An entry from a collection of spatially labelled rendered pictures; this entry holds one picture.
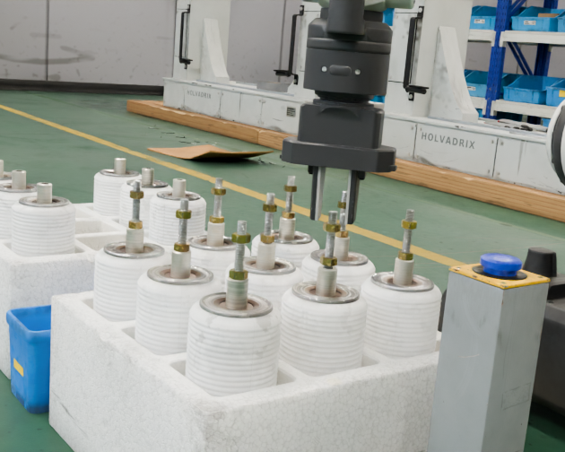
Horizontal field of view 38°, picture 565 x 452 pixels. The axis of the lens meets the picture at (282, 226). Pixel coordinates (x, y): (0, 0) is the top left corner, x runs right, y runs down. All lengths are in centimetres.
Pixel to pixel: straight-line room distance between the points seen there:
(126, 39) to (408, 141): 444
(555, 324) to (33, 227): 77
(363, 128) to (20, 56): 658
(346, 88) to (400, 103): 297
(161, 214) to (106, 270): 39
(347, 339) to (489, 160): 249
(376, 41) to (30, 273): 65
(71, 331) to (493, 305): 52
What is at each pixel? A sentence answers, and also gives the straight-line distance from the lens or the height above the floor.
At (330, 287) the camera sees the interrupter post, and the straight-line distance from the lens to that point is 91.
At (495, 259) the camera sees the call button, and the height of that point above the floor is 33.
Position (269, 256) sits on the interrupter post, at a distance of 100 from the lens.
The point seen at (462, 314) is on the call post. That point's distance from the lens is 83.
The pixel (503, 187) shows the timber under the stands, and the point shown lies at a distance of 320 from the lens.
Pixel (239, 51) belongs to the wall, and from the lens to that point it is 825.
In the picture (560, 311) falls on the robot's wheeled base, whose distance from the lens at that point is 122.
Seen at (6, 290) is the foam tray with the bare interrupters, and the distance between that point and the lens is 128.
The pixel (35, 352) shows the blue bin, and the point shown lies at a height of 9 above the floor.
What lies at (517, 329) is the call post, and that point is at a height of 27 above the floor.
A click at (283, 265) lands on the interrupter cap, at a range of 102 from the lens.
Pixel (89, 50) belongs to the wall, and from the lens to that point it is 756.
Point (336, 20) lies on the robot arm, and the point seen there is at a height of 54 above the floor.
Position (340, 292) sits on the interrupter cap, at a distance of 93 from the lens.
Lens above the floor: 51
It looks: 12 degrees down
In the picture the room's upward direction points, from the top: 5 degrees clockwise
